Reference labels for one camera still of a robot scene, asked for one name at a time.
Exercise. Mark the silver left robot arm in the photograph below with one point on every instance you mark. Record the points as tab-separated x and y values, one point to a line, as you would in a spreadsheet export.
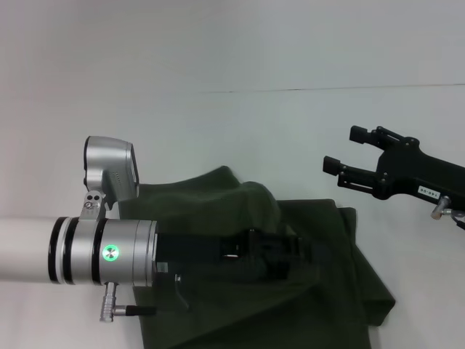
72	251

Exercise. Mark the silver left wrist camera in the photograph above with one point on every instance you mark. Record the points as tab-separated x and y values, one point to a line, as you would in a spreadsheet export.
109	167

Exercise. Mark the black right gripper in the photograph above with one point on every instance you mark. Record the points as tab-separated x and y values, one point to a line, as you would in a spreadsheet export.
421	171

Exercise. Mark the dark green FREE t-shirt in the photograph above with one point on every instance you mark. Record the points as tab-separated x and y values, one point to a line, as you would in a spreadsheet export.
254	309

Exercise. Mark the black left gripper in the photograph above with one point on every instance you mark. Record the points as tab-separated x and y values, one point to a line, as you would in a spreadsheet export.
196	256

